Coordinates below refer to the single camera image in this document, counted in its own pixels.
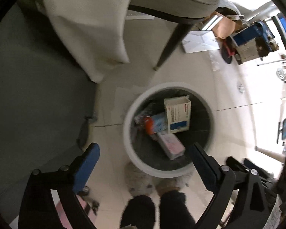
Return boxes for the wooden pole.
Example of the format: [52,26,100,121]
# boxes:
[256,147,286,164]

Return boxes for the red black weight plate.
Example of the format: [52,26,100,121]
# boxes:
[220,40,237,64]

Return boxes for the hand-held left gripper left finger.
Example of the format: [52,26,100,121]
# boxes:
[18,143,100,229]

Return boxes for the flattened brown cardboard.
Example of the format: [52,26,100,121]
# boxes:
[212,16,244,39]

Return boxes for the long white toothpaste box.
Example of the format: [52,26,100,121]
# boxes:
[156,132,186,160]

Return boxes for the white paper sheets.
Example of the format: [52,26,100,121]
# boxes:
[181,30,221,53]

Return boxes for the white round trash can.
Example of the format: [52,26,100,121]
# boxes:
[123,82,221,178]

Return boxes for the pink printed cloth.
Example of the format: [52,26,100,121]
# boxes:
[54,194,92,229]

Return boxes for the blue face mask packet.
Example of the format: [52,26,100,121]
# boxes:
[151,113,169,133]

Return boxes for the cat-print tablecloth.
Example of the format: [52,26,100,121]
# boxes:
[39,0,139,84]

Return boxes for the fluffy white slipper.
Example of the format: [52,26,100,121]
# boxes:
[156,172,193,196]
[125,162,154,196]

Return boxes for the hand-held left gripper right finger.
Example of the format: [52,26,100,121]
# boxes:
[189,142,280,229]

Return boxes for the white blue medicine box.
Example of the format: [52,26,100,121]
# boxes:
[164,95,192,134]

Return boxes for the person's right leg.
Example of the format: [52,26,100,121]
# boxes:
[159,190,196,229]

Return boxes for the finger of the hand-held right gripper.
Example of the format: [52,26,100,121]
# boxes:
[243,158,276,180]
[226,157,249,172]

